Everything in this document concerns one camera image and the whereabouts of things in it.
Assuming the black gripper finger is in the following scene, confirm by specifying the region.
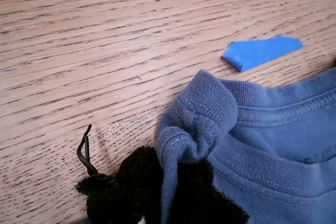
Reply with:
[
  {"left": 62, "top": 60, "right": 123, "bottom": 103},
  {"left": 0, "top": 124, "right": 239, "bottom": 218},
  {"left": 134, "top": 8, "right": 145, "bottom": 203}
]
[
  {"left": 75, "top": 145, "right": 165, "bottom": 224},
  {"left": 170, "top": 159, "right": 250, "bottom": 224}
]

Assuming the blue printed T-shirt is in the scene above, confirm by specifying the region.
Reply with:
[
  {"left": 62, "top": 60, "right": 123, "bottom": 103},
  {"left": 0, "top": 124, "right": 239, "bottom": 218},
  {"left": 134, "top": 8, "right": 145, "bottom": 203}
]
[{"left": 156, "top": 67, "right": 336, "bottom": 224}]

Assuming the short blue tape piece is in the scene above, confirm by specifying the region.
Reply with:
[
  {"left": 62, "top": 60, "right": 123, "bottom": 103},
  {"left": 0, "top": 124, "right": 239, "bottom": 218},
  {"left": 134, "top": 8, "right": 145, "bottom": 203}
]
[{"left": 221, "top": 34, "right": 304, "bottom": 72}]

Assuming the black twist tie wire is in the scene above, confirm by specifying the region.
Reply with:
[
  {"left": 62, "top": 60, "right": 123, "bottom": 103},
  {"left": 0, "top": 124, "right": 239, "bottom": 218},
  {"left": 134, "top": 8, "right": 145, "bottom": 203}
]
[{"left": 76, "top": 124, "right": 116, "bottom": 183}]

